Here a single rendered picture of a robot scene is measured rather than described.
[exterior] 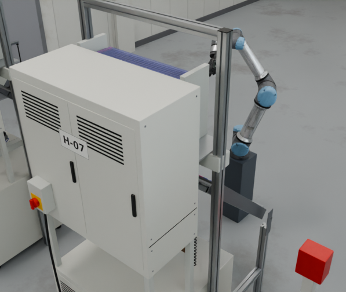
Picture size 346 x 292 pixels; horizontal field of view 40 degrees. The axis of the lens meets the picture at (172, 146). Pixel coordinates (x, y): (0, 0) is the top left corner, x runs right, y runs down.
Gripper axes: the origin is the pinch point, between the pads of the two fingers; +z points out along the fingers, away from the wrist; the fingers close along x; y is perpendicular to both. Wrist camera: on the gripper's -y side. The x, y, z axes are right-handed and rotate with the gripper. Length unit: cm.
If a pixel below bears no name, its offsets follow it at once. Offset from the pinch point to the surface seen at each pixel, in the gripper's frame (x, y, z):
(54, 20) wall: -98, -288, -162
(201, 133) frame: -23, 60, 52
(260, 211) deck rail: 37, 12, 68
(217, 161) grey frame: -17, 68, 66
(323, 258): 54, 46, 90
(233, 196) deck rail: 6, 39, 70
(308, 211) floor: 128, -74, 39
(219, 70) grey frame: -32, 93, 40
